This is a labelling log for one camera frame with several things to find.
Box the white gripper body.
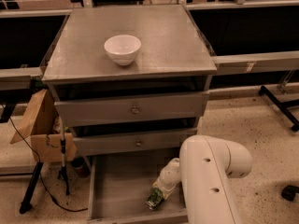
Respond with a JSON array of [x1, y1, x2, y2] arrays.
[[157, 158, 180, 191]]

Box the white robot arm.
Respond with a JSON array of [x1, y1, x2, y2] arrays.
[[153, 135, 252, 224]]

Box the grey open bottom drawer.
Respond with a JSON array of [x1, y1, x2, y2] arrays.
[[88, 148, 188, 224]]

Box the brass middle drawer knob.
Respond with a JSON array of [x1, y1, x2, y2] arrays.
[[135, 140, 142, 147]]

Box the brass drawer knob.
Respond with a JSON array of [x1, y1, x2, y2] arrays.
[[131, 105, 140, 115], [135, 140, 142, 147]]

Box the grey middle drawer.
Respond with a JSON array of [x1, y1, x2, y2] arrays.
[[74, 128, 197, 156]]

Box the brass top drawer knob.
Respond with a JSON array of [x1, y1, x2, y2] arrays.
[[131, 105, 140, 115]]

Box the grey top drawer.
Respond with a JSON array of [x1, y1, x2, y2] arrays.
[[55, 91, 209, 127]]

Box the grey wooden drawer cabinet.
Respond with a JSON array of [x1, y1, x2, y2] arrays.
[[43, 5, 217, 224]]

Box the dark round cup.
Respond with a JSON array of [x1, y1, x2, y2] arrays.
[[71, 157, 90, 178]]

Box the open cardboard box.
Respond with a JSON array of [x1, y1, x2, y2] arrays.
[[9, 89, 78, 163]]

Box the black caster wheel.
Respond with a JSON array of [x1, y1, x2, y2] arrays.
[[281, 185, 299, 202]]

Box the black stand base right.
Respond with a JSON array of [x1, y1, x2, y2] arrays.
[[259, 86, 299, 132]]

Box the black tripod stand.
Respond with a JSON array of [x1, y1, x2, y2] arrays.
[[19, 115, 71, 216]]

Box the white ceramic bowl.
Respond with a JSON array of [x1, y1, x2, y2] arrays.
[[104, 35, 141, 65]]

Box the black floor cable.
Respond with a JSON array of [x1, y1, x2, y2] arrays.
[[8, 117, 89, 214]]

